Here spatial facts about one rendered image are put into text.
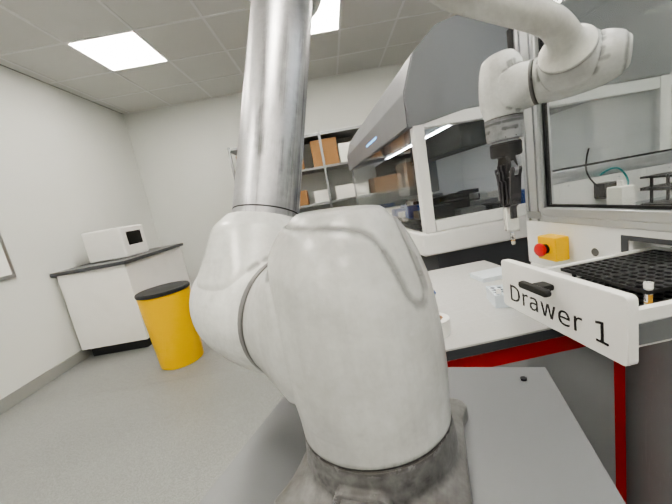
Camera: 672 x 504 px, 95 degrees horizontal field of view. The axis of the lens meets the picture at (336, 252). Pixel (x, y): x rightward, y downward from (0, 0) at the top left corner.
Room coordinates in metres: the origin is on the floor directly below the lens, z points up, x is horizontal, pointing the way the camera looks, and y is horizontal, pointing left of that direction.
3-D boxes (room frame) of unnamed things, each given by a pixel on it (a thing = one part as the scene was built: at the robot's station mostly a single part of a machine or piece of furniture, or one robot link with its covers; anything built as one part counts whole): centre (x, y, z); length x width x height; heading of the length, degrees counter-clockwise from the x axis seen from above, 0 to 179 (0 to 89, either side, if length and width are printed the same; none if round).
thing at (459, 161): (2.29, -0.92, 1.13); 1.78 x 1.14 x 0.45; 3
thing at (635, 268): (0.56, -0.59, 0.87); 0.22 x 0.18 x 0.06; 93
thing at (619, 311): (0.55, -0.39, 0.87); 0.29 x 0.02 x 0.11; 3
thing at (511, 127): (0.83, -0.49, 1.23); 0.09 x 0.09 x 0.06
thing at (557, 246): (0.89, -0.64, 0.88); 0.07 x 0.05 x 0.07; 3
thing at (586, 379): (0.95, -0.35, 0.38); 0.62 x 0.58 x 0.76; 3
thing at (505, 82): (0.82, -0.50, 1.33); 0.13 x 0.11 x 0.16; 43
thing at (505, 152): (0.83, -0.49, 1.15); 0.08 x 0.07 x 0.09; 168
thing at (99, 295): (3.44, 2.30, 0.61); 1.15 x 0.72 x 1.22; 179
